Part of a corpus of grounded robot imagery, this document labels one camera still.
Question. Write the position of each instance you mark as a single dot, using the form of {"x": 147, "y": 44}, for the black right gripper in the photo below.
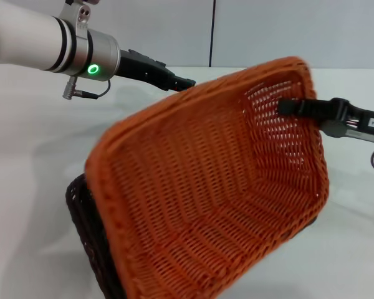
{"x": 367, "y": 124}

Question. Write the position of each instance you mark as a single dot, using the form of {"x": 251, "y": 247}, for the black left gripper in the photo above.
{"x": 140, "y": 68}

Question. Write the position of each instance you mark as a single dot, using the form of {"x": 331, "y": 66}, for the orange wicker basket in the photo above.
{"x": 199, "y": 187}

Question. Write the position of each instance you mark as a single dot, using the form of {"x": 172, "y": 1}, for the white and silver left robot arm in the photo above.
{"x": 28, "y": 40}

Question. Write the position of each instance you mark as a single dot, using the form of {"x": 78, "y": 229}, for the dark brown wicker basket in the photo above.
{"x": 87, "y": 224}

